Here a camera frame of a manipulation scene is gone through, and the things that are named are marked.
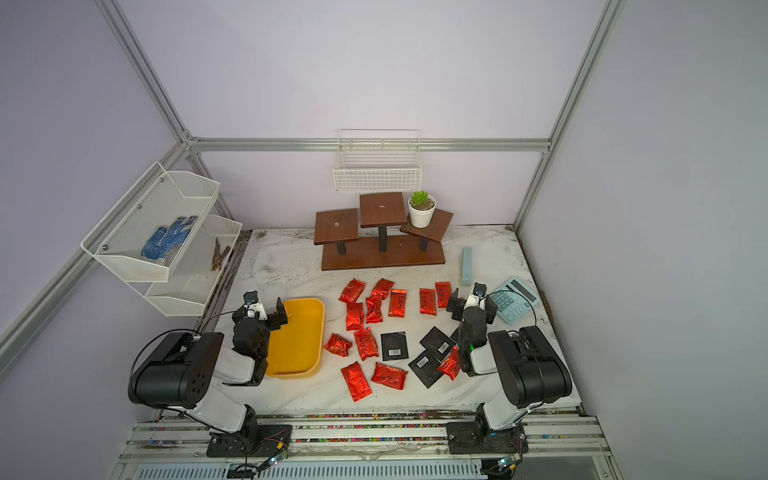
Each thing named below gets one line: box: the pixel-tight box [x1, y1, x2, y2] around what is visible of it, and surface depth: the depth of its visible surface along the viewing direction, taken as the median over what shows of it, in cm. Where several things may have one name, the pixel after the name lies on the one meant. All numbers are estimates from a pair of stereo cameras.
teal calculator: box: [489, 276, 540, 325], surface depth 100 cm
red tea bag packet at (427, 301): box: [419, 288, 437, 316], surface depth 101 cm
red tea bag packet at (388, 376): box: [371, 362, 409, 390], surface depth 84 cm
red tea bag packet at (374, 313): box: [365, 278, 395, 324], surface depth 100 cm
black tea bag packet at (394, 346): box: [380, 331, 409, 361], surface depth 92 cm
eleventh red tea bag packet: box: [340, 361, 372, 402], surface depth 84 cm
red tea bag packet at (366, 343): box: [354, 327, 379, 361], surface depth 90 cm
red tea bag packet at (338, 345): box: [324, 333, 353, 357], surface depth 89 cm
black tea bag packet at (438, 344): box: [419, 326, 457, 363], surface depth 92 cm
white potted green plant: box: [407, 190, 437, 229], surface depth 97 cm
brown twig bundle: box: [210, 238, 231, 271], surface depth 95 cm
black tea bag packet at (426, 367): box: [408, 349, 444, 389], surface depth 87 cm
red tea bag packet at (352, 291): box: [338, 278, 366, 304], surface depth 103 cm
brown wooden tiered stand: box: [314, 192, 454, 271], surface depth 103 cm
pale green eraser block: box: [461, 247, 473, 287], surface depth 106 cm
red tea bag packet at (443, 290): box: [435, 282, 452, 308], surface depth 103 cm
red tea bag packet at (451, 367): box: [438, 346, 461, 381], surface depth 85 cm
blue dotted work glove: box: [142, 215, 199, 265], surface depth 78 cm
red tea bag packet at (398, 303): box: [388, 289, 408, 318], surface depth 100 cm
